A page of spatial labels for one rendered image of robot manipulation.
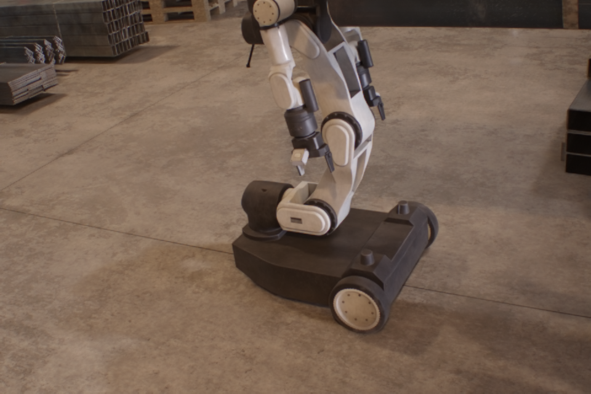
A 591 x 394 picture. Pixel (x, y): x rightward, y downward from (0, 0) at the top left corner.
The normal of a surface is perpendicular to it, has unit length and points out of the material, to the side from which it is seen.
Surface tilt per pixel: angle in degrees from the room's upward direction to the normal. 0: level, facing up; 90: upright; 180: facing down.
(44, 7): 90
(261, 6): 90
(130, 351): 0
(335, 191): 90
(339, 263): 0
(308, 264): 0
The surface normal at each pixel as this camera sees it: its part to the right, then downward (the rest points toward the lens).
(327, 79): -0.33, 0.77
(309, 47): -0.46, 0.43
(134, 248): -0.11, -0.90
